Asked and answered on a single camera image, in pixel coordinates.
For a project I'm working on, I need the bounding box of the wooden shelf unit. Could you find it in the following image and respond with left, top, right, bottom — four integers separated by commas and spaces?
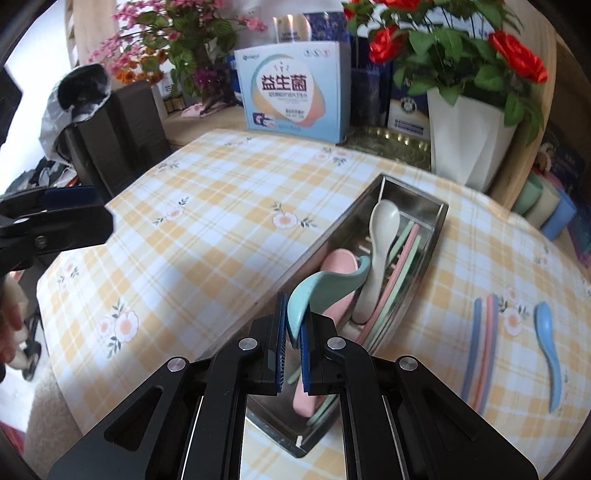
487, 23, 571, 210

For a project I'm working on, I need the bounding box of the blue chopstick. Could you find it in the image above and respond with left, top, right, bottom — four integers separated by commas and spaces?
489, 295, 502, 370
462, 298, 483, 400

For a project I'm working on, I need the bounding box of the gold and blue box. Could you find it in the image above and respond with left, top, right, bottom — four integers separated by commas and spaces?
272, 11, 352, 47

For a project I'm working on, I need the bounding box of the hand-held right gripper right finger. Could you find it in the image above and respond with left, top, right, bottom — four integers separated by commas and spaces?
295, 314, 541, 480

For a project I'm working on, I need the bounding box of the green spoon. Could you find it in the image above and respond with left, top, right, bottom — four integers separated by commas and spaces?
286, 256, 372, 349

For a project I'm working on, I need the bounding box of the white box with round label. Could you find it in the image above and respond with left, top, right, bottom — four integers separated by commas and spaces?
233, 41, 352, 145

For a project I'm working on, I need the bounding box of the metal utensil tray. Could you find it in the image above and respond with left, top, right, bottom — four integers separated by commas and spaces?
245, 173, 450, 457

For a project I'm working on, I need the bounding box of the yellow checked tablecloth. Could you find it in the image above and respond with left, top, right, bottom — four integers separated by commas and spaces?
37, 129, 591, 480

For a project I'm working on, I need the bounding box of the person's left hand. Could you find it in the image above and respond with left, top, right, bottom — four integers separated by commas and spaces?
0, 281, 27, 366

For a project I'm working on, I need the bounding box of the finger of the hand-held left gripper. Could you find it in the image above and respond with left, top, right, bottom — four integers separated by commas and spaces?
0, 207, 114, 274
0, 185, 101, 209

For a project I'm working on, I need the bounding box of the pink spoon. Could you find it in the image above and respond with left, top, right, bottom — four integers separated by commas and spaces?
293, 248, 358, 418

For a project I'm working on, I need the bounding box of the red rose plant white pot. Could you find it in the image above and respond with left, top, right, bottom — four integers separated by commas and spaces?
342, 0, 548, 195

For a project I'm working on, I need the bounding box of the grey and black cloth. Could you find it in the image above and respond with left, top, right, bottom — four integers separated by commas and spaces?
39, 64, 112, 160

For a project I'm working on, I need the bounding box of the pink blossom flower arrangement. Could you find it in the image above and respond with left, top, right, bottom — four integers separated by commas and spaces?
88, 0, 269, 100

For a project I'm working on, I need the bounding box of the white spoon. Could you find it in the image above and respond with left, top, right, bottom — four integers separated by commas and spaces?
352, 199, 402, 324

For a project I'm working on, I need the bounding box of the blue printed box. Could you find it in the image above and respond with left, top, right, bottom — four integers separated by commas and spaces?
538, 120, 591, 204

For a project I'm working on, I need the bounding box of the pink chopstick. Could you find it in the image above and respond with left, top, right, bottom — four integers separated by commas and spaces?
356, 223, 421, 344
475, 294, 499, 414

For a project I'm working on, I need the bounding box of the dark blue box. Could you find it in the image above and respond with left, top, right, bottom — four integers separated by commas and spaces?
351, 34, 393, 127

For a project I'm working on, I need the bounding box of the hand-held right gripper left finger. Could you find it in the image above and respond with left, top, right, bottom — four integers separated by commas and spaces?
46, 294, 296, 480

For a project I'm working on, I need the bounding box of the black chair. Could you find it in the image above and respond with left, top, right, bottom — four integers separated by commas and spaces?
65, 80, 171, 199

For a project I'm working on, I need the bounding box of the small white blue box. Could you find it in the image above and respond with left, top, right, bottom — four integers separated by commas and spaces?
388, 85, 430, 137

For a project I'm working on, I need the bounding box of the green cup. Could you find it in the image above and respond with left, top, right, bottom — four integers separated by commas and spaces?
512, 178, 543, 215

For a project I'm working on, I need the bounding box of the blue spoon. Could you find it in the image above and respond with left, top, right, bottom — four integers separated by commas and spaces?
534, 301, 563, 413

